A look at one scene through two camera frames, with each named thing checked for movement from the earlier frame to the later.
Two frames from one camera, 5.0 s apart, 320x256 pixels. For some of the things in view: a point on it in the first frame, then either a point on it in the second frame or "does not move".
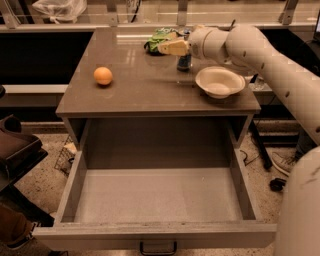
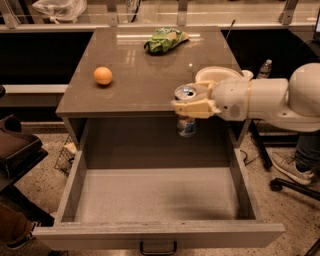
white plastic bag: [68, 10] does not move
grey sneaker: [282, 158] does not move
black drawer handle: [141, 249] does not move
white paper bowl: [219, 82] does not move
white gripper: [198, 42] to [231, 97]
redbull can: [184, 61] to [187, 126]
